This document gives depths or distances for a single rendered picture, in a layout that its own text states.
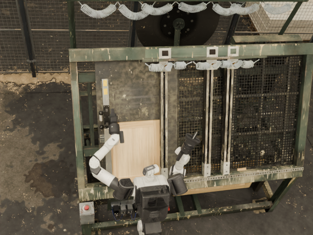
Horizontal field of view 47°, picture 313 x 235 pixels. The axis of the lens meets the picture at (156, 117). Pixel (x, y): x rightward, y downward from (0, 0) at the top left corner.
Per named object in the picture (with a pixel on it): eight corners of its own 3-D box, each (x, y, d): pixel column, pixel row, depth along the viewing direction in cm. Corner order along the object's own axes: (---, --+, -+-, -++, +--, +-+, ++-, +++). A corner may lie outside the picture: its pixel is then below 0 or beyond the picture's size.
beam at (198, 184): (78, 196, 328) (78, 202, 317) (77, 184, 325) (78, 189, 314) (296, 172, 375) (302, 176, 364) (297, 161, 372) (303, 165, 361)
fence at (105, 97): (106, 183, 324) (106, 185, 321) (101, 78, 300) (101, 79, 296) (112, 183, 325) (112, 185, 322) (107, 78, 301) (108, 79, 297)
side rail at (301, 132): (289, 162, 370) (296, 166, 360) (299, 53, 342) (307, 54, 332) (296, 161, 372) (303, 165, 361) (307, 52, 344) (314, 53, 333)
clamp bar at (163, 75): (157, 178, 334) (163, 189, 311) (156, 47, 304) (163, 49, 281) (167, 177, 336) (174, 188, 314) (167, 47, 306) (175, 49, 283)
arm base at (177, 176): (187, 189, 291) (189, 191, 279) (172, 195, 290) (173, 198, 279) (180, 171, 290) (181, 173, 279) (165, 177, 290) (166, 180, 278)
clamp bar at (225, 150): (218, 172, 347) (228, 182, 324) (223, 45, 317) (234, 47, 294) (228, 170, 349) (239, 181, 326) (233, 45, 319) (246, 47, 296)
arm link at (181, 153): (194, 149, 289) (188, 159, 295) (184, 141, 292) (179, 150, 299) (186, 155, 280) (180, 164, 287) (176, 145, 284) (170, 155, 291)
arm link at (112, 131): (108, 132, 296) (109, 146, 292) (108, 128, 286) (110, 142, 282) (122, 131, 298) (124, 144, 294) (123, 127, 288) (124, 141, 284)
